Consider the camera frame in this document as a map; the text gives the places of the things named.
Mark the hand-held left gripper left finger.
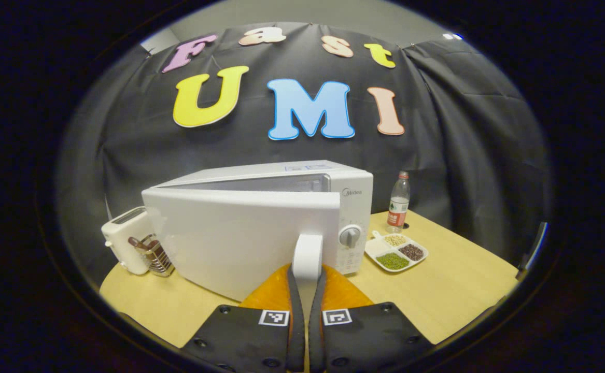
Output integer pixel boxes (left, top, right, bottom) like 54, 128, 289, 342
180, 264, 307, 372

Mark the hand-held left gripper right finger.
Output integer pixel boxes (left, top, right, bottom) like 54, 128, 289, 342
308, 264, 435, 372

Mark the white microwave oven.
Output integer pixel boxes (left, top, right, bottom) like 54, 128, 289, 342
142, 160, 374, 302

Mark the white divided dish of beans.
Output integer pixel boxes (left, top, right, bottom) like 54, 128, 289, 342
364, 231, 429, 273

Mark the clear bottle with red label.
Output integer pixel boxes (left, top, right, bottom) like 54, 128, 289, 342
386, 171, 411, 234

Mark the white toaster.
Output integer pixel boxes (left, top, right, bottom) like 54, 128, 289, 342
101, 206, 152, 276

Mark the metal wire utensil holder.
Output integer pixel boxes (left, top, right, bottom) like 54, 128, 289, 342
129, 234, 175, 277

